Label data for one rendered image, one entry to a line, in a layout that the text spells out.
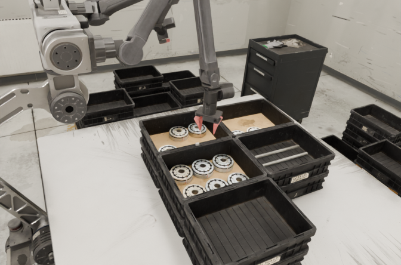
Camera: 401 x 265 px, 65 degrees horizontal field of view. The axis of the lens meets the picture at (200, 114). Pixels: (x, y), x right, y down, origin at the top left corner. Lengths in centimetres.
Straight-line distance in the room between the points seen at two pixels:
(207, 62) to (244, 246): 70
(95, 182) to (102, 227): 28
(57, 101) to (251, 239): 92
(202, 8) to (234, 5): 385
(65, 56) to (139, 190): 80
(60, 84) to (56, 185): 54
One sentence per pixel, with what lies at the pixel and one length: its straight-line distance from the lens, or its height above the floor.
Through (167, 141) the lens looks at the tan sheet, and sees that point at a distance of 168.
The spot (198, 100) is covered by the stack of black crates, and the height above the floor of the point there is 51.
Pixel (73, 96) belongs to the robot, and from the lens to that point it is 138.
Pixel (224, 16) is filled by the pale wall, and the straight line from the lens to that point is 500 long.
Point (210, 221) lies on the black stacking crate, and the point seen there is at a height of 83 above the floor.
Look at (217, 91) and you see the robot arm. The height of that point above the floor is 126.
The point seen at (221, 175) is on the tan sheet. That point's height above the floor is 83.
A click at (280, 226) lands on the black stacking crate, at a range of 136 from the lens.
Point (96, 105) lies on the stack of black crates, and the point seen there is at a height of 49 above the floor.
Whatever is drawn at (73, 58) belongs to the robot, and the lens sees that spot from 106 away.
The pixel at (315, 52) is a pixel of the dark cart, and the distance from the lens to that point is 317.
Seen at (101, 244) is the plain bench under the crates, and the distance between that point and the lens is 142.
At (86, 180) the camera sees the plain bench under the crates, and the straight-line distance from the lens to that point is 169.
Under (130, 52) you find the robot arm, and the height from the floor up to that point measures 145.
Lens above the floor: 183
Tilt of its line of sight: 31 degrees down
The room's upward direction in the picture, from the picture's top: 5 degrees clockwise
